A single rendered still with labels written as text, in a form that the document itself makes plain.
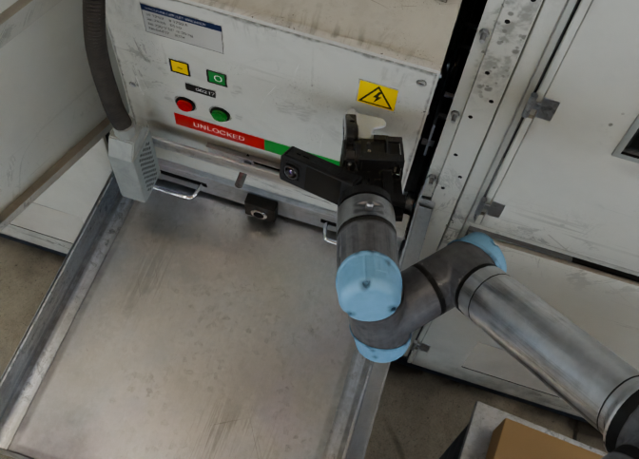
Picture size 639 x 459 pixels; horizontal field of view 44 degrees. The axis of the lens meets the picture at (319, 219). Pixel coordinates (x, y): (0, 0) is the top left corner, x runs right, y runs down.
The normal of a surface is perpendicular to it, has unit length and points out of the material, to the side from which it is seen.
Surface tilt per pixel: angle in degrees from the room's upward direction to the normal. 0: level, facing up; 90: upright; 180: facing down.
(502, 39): 90
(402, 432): 0
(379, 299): 75
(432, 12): 4
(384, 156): 15
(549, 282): 90
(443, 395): 0
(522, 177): 90
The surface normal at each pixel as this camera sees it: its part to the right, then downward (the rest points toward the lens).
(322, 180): -0.51, 0.54
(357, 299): 0.00, 0.70
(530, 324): -0.58, -0.52
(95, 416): 0.07, -0.50
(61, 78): 0.82, 0.53
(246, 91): -0.30, 0.84
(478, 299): -0.79, -0.22
